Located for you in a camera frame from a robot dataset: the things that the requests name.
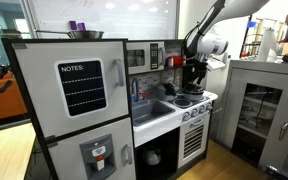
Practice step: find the white toy kitchen unit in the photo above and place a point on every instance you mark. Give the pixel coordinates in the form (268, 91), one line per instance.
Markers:
(50, 141)

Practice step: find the grey toy kettle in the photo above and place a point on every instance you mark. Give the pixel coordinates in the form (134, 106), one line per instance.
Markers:
(152, 155)

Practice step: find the grey stove knob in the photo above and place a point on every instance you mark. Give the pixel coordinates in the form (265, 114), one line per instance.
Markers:
(194, 112)
(186, 116)
(209, 106)
(202, 109)

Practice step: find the toy microwave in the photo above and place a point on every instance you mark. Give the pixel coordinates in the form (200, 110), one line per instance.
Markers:
(145, 56)

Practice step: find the purple cup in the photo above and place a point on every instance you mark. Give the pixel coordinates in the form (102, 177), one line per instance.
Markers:
(81, 26)
(72, 25)

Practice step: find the white oven door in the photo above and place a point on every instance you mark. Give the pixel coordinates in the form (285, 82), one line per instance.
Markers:
(193, 137)

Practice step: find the metal pan on fridge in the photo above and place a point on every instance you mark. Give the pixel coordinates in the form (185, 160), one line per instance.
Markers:
(77, 34)

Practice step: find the grey pot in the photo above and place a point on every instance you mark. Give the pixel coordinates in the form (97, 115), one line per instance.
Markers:
(193, 96)

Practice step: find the grey saucepan with black handle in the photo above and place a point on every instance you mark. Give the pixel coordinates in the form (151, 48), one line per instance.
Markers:
(166, 92)

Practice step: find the white upper fridge door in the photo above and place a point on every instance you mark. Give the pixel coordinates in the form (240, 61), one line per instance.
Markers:
(74, 84)

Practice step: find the white lower fridge door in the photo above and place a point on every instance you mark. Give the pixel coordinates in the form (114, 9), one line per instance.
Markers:
(105, 153)

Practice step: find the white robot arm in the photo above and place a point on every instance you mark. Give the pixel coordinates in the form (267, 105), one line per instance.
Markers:
(205, 38)

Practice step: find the grey toy faucet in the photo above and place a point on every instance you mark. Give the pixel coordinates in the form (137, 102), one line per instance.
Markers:
(135, 90)

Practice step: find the orange sofa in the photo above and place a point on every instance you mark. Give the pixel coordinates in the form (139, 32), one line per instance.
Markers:
(11, 102)

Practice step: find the red bowl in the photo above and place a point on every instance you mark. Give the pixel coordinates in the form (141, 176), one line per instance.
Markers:
(178, 60)

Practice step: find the grey toy sink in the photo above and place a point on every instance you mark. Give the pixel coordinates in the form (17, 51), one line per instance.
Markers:
(147, 112)

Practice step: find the wooden desk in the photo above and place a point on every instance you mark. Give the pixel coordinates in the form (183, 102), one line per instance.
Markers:
(15, 148)

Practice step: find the paper towel roll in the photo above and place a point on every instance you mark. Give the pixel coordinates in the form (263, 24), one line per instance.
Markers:
(267, 50)

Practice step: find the grey cabinet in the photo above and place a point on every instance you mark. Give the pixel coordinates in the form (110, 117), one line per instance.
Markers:
(254, 124)

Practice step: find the white fridge door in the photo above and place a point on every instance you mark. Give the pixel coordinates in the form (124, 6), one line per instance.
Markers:
(74, 84)
(105, 153)

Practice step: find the white salt shaker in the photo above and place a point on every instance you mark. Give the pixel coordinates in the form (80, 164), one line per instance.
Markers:
(170, 62)

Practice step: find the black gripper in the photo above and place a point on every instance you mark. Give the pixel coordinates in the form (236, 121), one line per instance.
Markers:
(200, 70)

